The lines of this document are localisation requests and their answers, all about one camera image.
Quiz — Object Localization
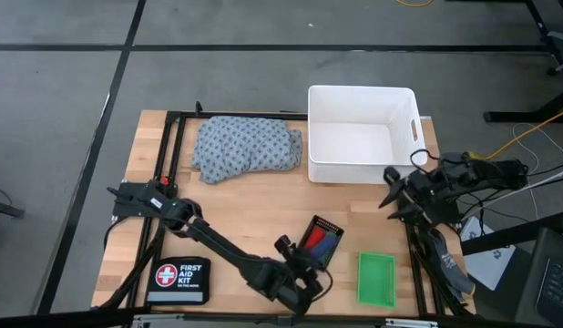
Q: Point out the white cable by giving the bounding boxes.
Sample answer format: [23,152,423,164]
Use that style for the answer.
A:
[511,122,563,220]

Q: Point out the black laptop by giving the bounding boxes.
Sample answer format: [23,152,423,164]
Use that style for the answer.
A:
[513,227,563,327]

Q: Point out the black table frame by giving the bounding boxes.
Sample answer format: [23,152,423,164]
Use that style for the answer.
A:
[98,100,476,320]

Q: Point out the yellow cable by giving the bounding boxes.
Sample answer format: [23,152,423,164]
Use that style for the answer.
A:
[484,107,563,160]

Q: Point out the red bandage roll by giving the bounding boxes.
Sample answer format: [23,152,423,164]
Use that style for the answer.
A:
[303,227,327,251]

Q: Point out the grey patterned cloth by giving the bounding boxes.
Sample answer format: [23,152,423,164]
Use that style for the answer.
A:
[191,115,304,185]

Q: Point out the white plastic bin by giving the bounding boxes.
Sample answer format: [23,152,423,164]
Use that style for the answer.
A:
[307,84,428,185]

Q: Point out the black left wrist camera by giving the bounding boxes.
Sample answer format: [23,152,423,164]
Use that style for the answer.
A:
[274,234,295,256]

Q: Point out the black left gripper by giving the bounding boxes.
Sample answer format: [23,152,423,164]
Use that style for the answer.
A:
[286,248,326,298]

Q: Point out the black first aid kit pouch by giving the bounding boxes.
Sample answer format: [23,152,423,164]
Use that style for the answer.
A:
[146,256,212,305]

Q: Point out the black desk frame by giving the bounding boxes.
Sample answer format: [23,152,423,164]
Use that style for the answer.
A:
[484,0,563,124]

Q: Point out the black slotted plastic basket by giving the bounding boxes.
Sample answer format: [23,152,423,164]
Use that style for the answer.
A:
[297,214,345,271]

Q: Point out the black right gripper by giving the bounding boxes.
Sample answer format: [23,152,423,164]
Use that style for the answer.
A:
[378,168,449,222]

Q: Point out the white device box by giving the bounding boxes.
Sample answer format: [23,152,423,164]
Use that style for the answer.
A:
[458,216,517,292]

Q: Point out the green plastic tray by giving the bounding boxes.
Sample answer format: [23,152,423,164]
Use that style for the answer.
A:
[356,251,397,309]

